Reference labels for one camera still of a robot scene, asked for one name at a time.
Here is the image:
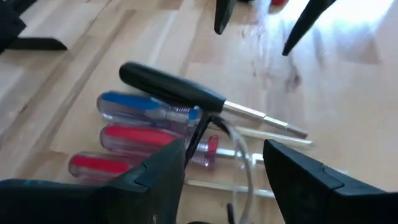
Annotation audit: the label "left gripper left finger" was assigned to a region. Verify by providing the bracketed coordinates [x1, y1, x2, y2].
[0, 138, 187, 224]

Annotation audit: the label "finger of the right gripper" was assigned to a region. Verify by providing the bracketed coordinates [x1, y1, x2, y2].
[281, 0, 338, 57]
[213, 0, 238, 35]

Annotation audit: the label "red-striped clear screwdriver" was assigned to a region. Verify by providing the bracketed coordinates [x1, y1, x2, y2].
[99, 124, 265, 170]
[67, 151, 276, 200]

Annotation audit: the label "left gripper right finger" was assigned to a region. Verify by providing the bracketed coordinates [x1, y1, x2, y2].
[262, 139, 398, 224]

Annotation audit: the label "clear safety glasses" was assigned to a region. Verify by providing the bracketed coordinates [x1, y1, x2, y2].
[183, 113, 259, 224]

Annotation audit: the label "small blue-striped clear screwdriver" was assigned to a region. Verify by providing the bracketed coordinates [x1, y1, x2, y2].
[96, 90, 315, 147]

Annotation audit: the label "black-handled socket driver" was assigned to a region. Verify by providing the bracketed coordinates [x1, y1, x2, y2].
[118, 61, 309, 139]

